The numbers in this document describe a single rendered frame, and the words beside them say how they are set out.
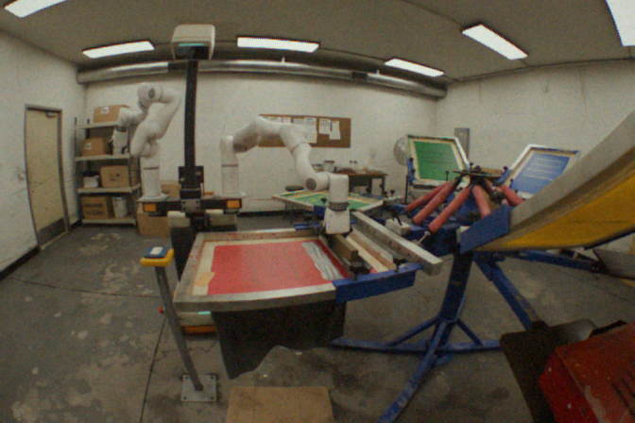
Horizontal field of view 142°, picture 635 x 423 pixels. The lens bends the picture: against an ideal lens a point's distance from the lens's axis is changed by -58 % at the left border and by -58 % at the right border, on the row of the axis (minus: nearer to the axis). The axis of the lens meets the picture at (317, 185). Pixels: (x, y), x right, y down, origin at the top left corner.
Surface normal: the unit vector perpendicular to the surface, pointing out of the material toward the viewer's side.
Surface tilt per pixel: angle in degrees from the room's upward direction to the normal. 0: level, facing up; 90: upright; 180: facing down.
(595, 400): 0
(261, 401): 0
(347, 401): 0
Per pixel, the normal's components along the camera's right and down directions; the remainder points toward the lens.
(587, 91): -0.95, 0.03
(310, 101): 0.30, 0.17
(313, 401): 0.03, -0.99
